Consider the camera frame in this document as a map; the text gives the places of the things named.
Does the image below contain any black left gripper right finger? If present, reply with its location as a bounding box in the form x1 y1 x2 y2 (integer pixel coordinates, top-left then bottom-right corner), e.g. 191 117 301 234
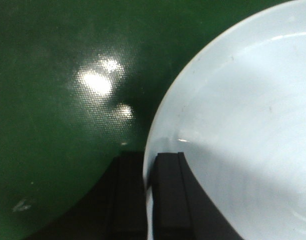
152 152 198 240

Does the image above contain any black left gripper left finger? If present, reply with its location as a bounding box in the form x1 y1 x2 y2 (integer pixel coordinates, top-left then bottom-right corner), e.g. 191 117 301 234
105 151 148 240

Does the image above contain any light blue plate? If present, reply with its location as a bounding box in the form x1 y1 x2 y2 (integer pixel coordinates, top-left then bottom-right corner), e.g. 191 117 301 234
143 0 306 240

